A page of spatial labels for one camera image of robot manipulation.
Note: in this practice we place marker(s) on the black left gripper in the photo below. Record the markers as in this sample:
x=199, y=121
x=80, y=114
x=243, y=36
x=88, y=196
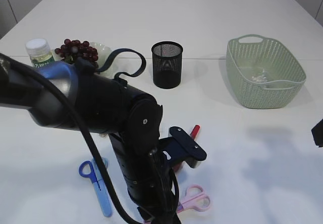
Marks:
x=157, y=203

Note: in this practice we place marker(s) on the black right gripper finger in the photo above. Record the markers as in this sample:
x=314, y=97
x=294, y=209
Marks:
x=317, y=133

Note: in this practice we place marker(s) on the pink scissors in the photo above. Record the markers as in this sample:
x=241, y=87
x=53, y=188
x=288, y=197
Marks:
x=195, y=198

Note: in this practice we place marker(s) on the clear plastic sheet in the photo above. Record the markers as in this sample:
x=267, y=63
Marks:
x=259, y=75

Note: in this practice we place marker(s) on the blue scissors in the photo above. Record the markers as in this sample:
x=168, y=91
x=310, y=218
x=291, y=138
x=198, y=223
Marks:
x=89, y=169

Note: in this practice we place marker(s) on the purple artificial grape bunch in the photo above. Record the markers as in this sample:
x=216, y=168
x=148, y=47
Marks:
x=71, y=50

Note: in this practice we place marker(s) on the yellow tea bottle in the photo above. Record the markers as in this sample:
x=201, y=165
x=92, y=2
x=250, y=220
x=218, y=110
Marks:
x=39, y=52

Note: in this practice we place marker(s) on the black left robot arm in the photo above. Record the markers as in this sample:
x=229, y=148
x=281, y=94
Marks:
x=75, y=97

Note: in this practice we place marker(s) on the red glitter pen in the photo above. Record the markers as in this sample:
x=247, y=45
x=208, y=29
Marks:
x=193, y=135

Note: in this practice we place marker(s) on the green woven plastic basket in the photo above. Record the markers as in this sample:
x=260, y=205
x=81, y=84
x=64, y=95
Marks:
x=285, y=74

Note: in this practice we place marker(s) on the black mesh pen holder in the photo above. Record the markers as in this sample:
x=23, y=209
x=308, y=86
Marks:
x=167, y=64

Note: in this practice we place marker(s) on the green wavy glass bowl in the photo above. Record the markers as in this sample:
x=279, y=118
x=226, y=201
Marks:
x=103, y=53

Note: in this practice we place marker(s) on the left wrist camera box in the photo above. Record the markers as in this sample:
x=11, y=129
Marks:
x=180, y=147

